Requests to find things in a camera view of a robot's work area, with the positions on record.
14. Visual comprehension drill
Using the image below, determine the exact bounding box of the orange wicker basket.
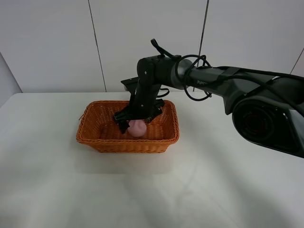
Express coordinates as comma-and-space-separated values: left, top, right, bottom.
76, 100, 179, 153

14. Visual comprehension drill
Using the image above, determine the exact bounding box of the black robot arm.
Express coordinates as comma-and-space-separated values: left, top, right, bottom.
114, 55, 304, 157

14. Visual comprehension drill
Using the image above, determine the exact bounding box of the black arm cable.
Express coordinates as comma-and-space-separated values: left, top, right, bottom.
150, 38, 304, 102

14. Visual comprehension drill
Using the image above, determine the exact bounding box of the pink peach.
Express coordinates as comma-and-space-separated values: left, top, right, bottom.
127, 120, 147, 137

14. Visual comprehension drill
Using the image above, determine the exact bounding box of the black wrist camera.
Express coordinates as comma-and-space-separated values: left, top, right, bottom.
121, 77, 139, 93

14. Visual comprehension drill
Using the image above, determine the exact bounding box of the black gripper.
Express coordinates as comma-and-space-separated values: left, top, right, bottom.
114, 79, 164, 134

